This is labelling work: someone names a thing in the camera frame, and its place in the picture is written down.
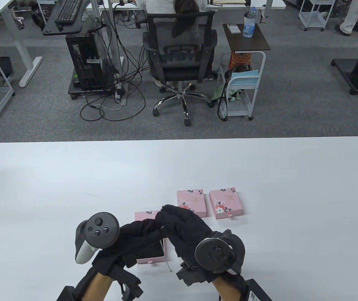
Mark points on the person's right hand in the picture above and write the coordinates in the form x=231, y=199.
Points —
x=185, y=229

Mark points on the person's left hand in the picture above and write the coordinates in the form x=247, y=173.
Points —
x=135, y=235

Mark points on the pink floral jewelry box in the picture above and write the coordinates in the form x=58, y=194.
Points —
x=194, y=199
x=227, y=202
x=153, y=258

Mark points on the black VR controller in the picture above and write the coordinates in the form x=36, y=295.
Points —
x=100, y=229
x=216, y=254

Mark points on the person's left forearm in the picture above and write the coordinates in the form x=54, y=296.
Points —
x=97, y=287

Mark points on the person's right forearm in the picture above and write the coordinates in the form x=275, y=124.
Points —
x=227, y=290

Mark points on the black labelled wrist sensor box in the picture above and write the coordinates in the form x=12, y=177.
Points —
x=259, y=291

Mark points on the green bag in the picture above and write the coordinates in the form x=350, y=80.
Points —
x=219, y=92

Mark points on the grey power strip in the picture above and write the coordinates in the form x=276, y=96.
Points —
x=120, y=92

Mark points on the black wheeled computer platform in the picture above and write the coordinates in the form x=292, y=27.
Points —
x=88, y=91

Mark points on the black mesh office chair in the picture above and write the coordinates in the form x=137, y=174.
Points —
x=180, y=72

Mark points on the light blue folder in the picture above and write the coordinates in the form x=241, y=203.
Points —
x=244, y=78

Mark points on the orange patterned bag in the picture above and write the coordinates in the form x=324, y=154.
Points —
x=240, y=59

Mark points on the black computer tower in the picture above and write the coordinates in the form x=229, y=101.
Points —
x=84, y=59

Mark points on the brown side table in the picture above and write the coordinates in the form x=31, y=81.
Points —
x=248, y=44

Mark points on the white desk with metal legs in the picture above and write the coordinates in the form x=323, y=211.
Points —
x=113, y=31

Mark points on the white smartphone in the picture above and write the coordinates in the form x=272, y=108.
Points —
x=234, y=29

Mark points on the clear water bottle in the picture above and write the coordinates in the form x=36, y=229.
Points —
x=249, y=26

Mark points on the black keyboard tray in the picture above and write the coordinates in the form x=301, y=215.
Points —
x=72, y=29

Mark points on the black keyboard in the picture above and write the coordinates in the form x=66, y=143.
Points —
x=67, y=12

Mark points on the black backpack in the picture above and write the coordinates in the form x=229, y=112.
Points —
x=39, y=18

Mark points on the white chair base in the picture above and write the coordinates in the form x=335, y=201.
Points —
x=18, y=22

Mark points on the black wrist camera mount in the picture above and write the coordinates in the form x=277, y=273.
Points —
x=128, y=282

